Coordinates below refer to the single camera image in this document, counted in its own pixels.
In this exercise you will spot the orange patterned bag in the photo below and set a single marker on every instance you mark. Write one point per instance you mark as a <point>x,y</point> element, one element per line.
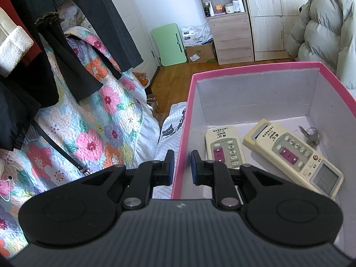
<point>143,80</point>

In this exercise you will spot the small cream remote control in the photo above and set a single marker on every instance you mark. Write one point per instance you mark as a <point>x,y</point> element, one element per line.
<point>222,144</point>

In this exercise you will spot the black bottle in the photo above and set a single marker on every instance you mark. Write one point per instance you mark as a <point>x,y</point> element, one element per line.
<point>207,9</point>

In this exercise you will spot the red garment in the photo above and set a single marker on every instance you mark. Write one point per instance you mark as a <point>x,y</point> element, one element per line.
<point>32,52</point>

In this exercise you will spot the white bottle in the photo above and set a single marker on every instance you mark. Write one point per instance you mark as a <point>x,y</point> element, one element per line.
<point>238,5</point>

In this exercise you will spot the white jar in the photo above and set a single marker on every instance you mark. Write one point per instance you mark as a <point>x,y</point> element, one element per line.
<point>229,9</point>

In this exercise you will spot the black frilled sleeve garment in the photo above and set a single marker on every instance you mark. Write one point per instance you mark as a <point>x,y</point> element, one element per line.
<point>69,66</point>

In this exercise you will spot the grey coat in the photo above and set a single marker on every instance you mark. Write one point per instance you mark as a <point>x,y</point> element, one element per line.
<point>105,22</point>

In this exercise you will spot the white wardrobe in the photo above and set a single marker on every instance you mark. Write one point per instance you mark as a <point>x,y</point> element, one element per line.
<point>275,19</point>

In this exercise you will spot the black jacket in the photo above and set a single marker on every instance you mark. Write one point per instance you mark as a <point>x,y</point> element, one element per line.
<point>25,89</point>

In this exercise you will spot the white tube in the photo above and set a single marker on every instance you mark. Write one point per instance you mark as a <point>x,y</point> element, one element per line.
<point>212,9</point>

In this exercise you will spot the large cream remote control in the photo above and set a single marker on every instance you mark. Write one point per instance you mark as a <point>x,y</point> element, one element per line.
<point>294,158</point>

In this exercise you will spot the white door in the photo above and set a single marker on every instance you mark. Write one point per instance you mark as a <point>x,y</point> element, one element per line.
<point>139,19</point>

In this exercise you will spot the bunch of keys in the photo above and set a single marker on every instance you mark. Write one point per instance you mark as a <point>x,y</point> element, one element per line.
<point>310,137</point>

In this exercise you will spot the orange box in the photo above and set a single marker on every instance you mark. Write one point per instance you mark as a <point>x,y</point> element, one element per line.
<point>219,9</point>

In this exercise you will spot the floral quilt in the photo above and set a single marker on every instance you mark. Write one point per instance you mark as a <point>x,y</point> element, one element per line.
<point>91,122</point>

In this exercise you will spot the green folding table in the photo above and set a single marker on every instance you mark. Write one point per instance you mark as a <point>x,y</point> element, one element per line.
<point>169,46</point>

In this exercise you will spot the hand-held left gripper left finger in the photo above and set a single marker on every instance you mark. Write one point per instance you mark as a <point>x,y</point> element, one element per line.
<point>171,168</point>

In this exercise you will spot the pink cardboard box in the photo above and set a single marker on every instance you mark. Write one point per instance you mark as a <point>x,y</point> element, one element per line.
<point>250,97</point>

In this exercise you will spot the wooden shelf unit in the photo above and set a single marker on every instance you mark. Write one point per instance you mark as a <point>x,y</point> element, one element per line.
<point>230,39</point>

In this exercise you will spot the pale puffer jacket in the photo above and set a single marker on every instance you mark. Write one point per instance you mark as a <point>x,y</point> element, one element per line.
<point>322,27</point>

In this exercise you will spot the white paper packs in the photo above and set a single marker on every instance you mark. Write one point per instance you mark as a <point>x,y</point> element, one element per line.
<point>196,33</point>

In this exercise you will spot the striped cat print cloth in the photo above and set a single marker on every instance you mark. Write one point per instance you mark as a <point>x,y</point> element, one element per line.
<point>171,133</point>

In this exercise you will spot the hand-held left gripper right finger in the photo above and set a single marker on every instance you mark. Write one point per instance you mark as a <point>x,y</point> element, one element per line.
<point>194,168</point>

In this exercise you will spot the white fleece garment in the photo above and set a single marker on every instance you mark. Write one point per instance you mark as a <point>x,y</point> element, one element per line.
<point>14,47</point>

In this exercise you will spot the brown cardboard box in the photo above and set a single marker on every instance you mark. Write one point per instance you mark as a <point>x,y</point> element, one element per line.
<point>203,52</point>

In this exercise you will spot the cream remote holder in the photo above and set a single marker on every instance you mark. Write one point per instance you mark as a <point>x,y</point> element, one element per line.
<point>251,141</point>

